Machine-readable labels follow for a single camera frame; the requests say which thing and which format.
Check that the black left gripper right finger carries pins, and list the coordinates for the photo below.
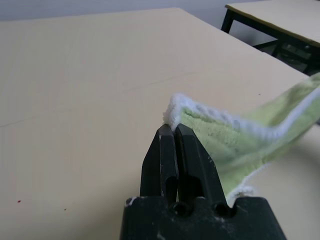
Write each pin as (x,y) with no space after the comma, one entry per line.
(195,165)

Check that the side table black frame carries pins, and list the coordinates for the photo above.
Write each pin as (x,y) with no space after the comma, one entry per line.
(275,15)

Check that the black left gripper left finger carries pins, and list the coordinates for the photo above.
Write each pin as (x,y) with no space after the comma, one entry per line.
(160,162)

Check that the green terry towel white trim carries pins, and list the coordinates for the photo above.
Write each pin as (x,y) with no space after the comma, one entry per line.
(225,140)

